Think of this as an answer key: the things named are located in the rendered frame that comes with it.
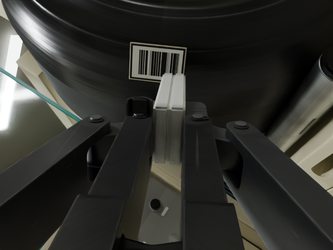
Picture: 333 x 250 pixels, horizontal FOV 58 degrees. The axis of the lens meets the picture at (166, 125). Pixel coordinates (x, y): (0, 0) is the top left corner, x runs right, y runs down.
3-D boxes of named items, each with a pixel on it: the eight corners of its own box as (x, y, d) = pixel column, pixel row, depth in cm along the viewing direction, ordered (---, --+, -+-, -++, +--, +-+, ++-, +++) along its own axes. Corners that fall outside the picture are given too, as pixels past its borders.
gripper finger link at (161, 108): (167, 164, 15) (151, 163, 15) (172, 114, 21) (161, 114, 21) (169, 107, 14) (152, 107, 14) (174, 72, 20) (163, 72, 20)
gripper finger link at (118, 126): (149, 169, 13) (82, 165, 13) (158, 124, 18) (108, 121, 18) (149, 138, 13) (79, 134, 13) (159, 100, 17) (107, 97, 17)
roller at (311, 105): (264, 152, 63) (270, 172, 61) (243, 155, 63) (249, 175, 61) (358, 39, 32) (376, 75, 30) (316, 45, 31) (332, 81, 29)
